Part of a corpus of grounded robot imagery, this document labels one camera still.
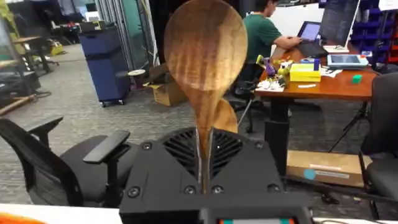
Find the yellow box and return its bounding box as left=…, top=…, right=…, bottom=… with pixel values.
left=289, top=63, right=322, bottom=83

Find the dark blue wheeled cabinet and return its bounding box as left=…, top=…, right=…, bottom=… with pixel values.
left=78, top=26, right=131, bottom=108

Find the open cardboard box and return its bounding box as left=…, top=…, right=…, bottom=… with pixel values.
left=143, top=63, right=188, bottom=107

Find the blue storage bin rack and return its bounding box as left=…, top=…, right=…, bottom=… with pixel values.
left=350, top=0, right=398, bottom=65

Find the white tablet device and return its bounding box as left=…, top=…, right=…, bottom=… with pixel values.
left=326, top=54, right=370, bottom=70

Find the black high-back office chair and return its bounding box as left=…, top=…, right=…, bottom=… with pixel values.
left=358, top=72, right=398, bottom=220

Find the dark monitor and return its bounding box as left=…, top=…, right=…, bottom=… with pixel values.
left=319, top=0, right=361, bottom=48

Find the black swivel chair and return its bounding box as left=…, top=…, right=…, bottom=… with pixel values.
left=228, top=62, right=266, bottom=134

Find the brown wooden desk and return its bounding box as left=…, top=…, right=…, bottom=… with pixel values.
left=254, top=43, right=379, bottom=178

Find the orange object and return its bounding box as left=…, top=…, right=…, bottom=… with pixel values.
left=0, top=212, right=47, bottom=224

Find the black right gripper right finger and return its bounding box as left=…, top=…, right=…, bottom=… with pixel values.
left=205, top=126, right=307, bottom=210

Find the small wooden spoon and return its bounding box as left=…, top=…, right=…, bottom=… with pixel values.
left=213, top=98, right=239, bottom=134

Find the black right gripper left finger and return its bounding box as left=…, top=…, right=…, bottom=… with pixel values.
left=119, top=126, right=206, bottom=216

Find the flat cardboard box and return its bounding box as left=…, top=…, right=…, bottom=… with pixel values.
left=285, top=150, right=373, bottom=188

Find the black office chair with armrests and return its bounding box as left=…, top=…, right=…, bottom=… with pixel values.
left=0, top=114, right=139, bottom=208

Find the large wooden spoon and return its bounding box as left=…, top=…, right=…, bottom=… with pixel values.
left=164, top=0, right=249, bottom=194

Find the laptop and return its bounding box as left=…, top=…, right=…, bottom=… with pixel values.
left=297, top=21, right=322, bottom=43

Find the person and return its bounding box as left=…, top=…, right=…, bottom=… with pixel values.
left=242, top=0, right=303, bottom=64

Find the heap of colourful toys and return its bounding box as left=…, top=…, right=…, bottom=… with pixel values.
left=255, top=54, right=294, bottom=93

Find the black tripod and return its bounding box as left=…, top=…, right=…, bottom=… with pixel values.
left=328, top=101, right=371, bottom=153

